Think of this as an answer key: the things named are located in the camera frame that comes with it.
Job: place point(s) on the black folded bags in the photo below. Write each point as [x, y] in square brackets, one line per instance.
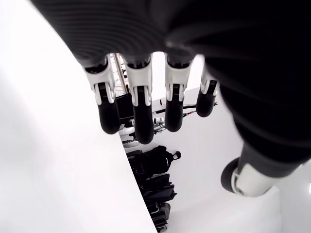
[159, 187]

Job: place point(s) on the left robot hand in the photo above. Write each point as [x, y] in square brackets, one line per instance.
[218, 48]

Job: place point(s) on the light metal rack cart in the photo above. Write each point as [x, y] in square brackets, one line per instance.
[119, 70]

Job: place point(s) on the black wheeled chair base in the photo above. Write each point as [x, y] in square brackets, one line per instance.
[160, 216]

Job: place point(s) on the black backpack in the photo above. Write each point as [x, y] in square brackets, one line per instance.
[155, 159]

